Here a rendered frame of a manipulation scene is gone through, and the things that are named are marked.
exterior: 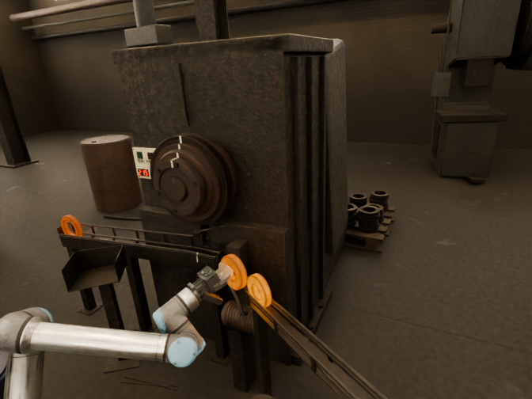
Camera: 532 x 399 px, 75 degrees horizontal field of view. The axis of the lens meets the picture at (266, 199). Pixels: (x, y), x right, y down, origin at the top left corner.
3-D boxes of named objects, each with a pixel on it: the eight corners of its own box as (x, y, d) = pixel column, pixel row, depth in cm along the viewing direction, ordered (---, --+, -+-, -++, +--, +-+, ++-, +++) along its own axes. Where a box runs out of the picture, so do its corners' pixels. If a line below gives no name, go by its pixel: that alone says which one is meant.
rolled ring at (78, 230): (73, 217, 227) (77, 215, 230) (56, 214, 236) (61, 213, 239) (81, 242, 233) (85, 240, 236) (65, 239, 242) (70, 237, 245)
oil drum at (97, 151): (120, 194, 498) (107, 132, 466) (152, 199, 474) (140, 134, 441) (85, 210, 449) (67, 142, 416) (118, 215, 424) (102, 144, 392)
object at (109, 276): (103, 348, 221) (74, 250, 195) (146, 342, 225) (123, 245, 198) (93, 374, 202) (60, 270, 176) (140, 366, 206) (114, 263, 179)
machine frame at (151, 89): (212, 267, 303) (184, 51, 239) (332, 295, 259) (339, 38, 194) (155, 321, 243) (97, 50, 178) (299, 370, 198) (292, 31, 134)
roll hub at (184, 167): (164, 208, 179) (155, 155, 169) (209, 215, 167) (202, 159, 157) (157, 212, 174) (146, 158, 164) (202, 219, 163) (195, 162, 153)
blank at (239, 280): (224, 249, 152) (218, 252, 150) (245, 258, 141) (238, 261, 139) (229, 281, 156) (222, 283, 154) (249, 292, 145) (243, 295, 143)
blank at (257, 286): (260, 306, 160) (254, 309, 158) (248, 275, 162) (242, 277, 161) (276, 305, 147) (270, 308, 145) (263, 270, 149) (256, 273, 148)
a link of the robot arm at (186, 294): (194, 316, 133) (181, 305, 140) (203, 308, 135) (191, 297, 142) (185, 301, 128) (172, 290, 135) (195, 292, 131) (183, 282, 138)
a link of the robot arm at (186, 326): (185, 366, 122) (164, 339, 123) (188, 358, 133) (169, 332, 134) (207, 348, 124) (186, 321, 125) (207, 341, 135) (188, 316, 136)
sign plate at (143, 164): (140, 176, 205) (134, 146, 199) (174, 180, 195) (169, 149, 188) (137, 177, 204) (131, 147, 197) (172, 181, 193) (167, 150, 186)
